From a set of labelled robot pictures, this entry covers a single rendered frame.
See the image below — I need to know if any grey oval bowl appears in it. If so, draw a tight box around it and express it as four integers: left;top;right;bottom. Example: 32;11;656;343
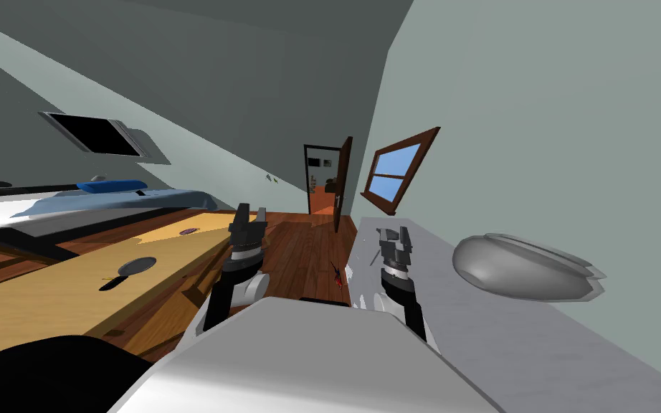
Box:
451;232;608;303

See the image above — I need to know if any light wooden table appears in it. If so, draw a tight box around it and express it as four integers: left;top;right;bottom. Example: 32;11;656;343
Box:
0;212;239;368

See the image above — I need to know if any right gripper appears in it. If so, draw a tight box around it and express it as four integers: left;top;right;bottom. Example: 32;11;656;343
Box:
376;226;414;268

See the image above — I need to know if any brown framed window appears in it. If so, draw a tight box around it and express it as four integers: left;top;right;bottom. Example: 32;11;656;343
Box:
359;125;442;217

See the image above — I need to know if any black frying pan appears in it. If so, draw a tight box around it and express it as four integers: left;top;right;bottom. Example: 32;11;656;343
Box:
98;256;158;293

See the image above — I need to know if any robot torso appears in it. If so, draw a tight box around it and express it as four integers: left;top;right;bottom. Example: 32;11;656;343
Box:
106;296;505;413

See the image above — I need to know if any bed with blue blanket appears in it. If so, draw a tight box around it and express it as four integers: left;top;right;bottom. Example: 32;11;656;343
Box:
0;179;220;262

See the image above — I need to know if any dark brown door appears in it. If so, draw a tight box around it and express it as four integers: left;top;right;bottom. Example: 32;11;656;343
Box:
333;136;355;234

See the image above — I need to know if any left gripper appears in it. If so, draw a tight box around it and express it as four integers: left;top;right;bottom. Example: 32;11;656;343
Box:
227;203;268;250

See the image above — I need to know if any black wall screen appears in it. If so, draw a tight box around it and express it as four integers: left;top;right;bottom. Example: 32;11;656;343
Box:
38;111;152;160

